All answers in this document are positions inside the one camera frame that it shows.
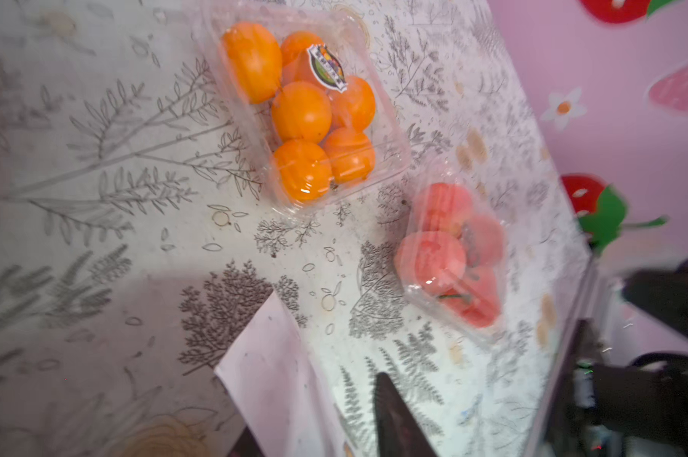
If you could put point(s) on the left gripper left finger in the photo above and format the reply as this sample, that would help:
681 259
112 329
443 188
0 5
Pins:
246 446

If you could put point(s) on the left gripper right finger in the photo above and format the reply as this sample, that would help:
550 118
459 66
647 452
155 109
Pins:
397 429

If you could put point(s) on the white sticker sheet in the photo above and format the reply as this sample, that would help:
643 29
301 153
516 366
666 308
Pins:
280 392

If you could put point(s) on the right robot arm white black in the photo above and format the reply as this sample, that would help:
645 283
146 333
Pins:
601 409

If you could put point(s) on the round label on kumquat box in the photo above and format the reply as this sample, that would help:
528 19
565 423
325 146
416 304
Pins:
325 69

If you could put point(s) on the clear small peach box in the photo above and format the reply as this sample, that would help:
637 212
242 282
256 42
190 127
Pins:
452 261

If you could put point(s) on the clear orange kumquat box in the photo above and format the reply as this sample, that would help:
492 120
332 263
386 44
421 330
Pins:
311 147

